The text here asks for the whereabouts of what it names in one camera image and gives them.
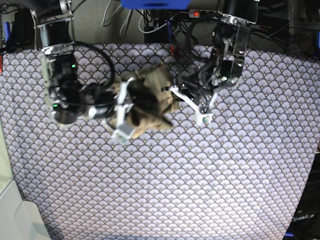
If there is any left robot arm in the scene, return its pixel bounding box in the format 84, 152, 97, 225
162, 0, 259, 126

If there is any black cable bundle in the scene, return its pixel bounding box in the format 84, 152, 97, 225
99, 0, 221, 47

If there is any blue plastic mount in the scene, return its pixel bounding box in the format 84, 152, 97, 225
120, 0, 191, 10

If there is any white plastic bin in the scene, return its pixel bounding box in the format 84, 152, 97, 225
0, 129, 50, 240

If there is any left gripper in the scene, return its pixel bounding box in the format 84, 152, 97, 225
161, 84, 218, 126

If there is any fan-patterned blue tablecloth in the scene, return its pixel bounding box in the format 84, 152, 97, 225
0, 50, 320, 240

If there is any black power adapter box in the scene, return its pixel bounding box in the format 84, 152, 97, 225
144, 27, 169, 44

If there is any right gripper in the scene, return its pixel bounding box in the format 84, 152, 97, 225
101, 77, 136, 145

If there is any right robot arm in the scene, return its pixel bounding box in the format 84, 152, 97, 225
30, 0, 135, 144

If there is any camouflage T-shirt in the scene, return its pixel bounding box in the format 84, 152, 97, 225
114, 63, 179, 139

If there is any black OpenArm box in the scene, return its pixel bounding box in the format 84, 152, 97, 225
283, 153, 320, 240

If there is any white power strip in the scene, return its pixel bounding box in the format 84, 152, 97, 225
188, 9, 220, 19

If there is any red black clamp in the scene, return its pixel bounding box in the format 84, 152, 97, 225
170, 44, 180, 59

